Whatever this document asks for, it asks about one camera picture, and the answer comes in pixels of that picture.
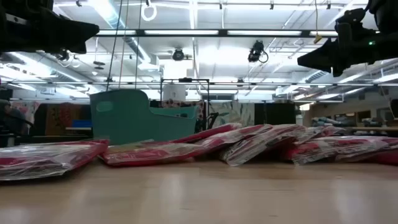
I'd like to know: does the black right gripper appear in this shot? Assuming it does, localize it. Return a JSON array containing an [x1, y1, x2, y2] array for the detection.
[[297, 28, 374, 78]]

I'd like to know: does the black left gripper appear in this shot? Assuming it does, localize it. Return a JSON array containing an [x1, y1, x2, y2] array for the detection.
[[0, 0, 101, 55]]

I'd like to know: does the red popcorn bag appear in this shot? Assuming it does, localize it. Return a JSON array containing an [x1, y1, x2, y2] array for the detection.
[[170, 122, 243, 145], [0, 139, 110, 182], [371, 139, 398, 166], [195, 124, 275, 154], [287, 135, 398, 166], [220, 124, 307, 167], [101, 140, 208, 167], [284, 124, 347, 147]]

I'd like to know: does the yellow hanging clip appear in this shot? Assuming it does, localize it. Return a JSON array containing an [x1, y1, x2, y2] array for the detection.
[[313, 0, 323, 45]]

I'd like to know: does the black cabinet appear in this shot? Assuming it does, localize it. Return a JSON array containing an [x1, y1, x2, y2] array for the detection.
[[254, 102, 297, 126]]

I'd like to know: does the blue box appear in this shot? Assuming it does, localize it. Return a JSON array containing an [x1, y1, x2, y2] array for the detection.
[[72, 119, 93, 129]]

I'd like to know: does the teal plastic basket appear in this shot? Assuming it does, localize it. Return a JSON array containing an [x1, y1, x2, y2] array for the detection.
[[89, 88, 198, 146]]

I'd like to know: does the round black ceiling fixture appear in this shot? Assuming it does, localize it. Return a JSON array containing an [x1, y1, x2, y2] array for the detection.
[[171, 47, 185, 62]]

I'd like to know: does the white bucket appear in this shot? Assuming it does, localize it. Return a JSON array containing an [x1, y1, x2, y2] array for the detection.
[[162, 83, 188, 102]]

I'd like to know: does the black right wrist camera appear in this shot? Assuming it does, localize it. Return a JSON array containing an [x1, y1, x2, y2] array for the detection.
[[335, 7, 367, 41]]

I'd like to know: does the black overhead camera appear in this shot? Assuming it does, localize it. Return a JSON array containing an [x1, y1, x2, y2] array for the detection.
[[247, 40, 269, 64]]

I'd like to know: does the white hanging ring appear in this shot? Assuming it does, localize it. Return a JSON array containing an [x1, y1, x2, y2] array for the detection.
[[141, 1, 158, 22]]

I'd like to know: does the black metal rig frame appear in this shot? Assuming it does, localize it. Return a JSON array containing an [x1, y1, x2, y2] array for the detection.
[[0, 28, 398, 88]]

